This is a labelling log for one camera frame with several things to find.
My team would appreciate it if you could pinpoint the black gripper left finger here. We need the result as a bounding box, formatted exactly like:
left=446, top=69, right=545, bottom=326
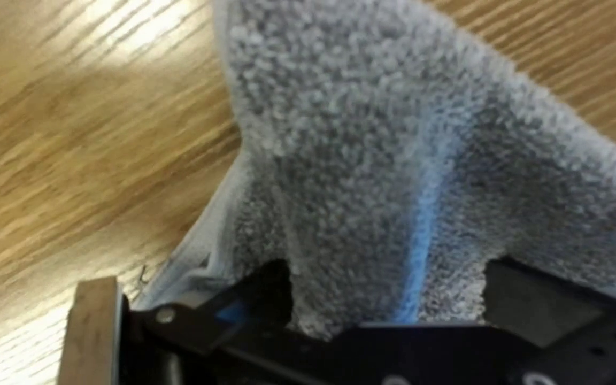
left=121, top=260, right=302, bottom=385

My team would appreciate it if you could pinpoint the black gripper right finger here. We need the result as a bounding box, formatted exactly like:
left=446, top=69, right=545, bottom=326
left=483, top=258, right=616, bottom=385

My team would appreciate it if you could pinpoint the grey fluffy cloth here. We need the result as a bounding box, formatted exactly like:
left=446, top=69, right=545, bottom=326
left=136, top=0, right=616, bottom=338

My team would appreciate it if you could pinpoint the wooden block edge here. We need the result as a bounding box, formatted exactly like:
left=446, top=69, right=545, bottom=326
left=57, top=275, right=121, bottom=385

